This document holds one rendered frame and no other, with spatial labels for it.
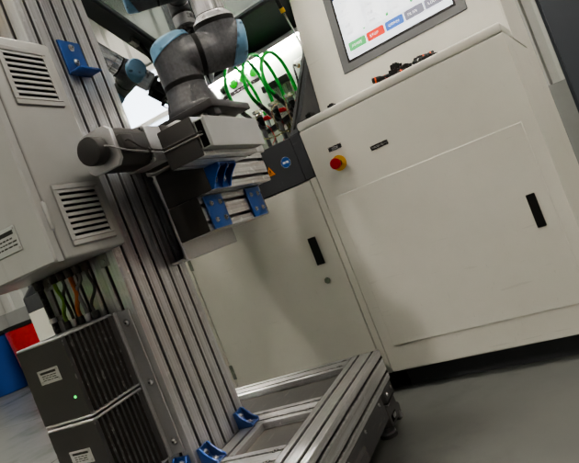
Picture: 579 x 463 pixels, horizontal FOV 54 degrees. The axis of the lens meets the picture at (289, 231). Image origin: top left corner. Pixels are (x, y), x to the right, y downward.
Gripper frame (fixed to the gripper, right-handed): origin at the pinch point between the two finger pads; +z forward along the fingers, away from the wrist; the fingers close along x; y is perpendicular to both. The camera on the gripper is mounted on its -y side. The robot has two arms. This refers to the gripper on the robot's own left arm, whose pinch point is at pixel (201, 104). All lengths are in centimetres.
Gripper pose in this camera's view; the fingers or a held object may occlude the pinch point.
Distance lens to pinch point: 230.5
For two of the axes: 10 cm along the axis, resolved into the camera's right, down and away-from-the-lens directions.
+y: -2.1, 8.1, -5.4
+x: 4.5, -4.1, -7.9
